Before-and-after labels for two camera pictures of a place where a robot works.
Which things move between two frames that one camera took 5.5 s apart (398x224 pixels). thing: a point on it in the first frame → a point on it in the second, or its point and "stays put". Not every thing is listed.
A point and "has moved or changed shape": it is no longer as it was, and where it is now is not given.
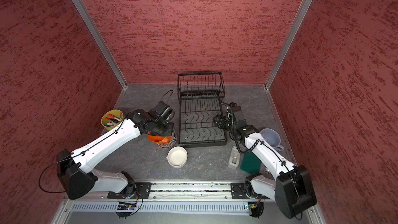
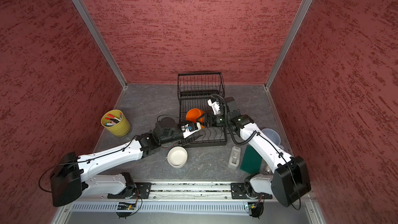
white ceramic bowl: (177, 156) stays put
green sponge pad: (250, 163) stays put
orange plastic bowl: (160, 139) has moved or changed shape
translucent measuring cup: (272, 137) stays put
